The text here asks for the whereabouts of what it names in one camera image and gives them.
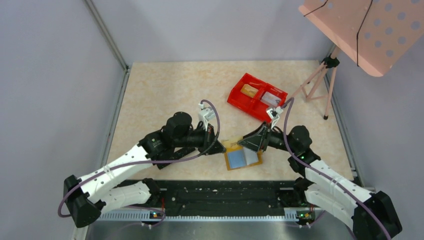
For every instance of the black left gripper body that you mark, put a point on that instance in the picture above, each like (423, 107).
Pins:
(208, 140)

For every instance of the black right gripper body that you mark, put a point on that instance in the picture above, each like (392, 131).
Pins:
(264, 138)

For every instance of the yellow leather card holder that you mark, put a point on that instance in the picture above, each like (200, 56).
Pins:
(242, 158)

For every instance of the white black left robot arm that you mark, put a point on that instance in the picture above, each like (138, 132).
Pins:
(87, 197)

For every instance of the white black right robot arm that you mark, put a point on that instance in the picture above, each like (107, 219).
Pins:
(368, 215)

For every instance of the white card in bin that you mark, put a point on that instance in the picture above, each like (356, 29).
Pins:
(270, 99)

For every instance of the orange card in bin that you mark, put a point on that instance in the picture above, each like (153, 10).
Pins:
(249, 90)

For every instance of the black microphone silver head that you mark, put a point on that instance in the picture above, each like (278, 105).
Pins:
(178, 154)

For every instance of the red two-compartment plastic bin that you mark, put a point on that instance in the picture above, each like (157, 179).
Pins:
(253, 106)

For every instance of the pink perforated music stand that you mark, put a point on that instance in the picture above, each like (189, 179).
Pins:
(372, 33)

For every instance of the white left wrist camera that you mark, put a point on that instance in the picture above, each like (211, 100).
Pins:
(205, 115)

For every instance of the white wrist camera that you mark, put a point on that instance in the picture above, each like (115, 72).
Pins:
(274, 114)
(205, 115)

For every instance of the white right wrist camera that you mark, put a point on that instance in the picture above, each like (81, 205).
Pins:
(274, 114)

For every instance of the grey slotted cable duct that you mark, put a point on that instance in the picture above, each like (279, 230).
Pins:
(127, 215)

